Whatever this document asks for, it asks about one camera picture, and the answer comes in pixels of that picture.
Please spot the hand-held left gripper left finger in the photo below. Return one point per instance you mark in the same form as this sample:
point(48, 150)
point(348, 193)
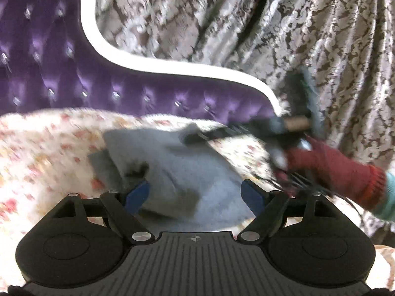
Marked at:
point(139, 191)

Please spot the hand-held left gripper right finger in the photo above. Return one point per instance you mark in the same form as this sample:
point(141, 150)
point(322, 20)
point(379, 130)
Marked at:
point(249, 191)

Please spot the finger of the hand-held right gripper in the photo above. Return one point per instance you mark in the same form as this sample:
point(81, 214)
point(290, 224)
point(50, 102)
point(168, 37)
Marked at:
point(222, 134)

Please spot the grey argyle sweater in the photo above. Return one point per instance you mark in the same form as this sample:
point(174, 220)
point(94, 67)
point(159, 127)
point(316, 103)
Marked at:
point(185, 172)

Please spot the person's right hand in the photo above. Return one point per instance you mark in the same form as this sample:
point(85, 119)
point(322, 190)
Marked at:
point(333, 169)

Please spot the floral quilted blanket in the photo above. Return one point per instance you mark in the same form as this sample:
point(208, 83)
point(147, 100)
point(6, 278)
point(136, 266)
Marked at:
point(46, 148)

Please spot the brown silver damask curtain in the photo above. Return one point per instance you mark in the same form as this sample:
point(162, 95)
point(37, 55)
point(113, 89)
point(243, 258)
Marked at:
point(247, 21)

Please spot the purple tufted headboard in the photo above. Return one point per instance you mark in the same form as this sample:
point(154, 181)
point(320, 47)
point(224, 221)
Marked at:
point(46, 67)

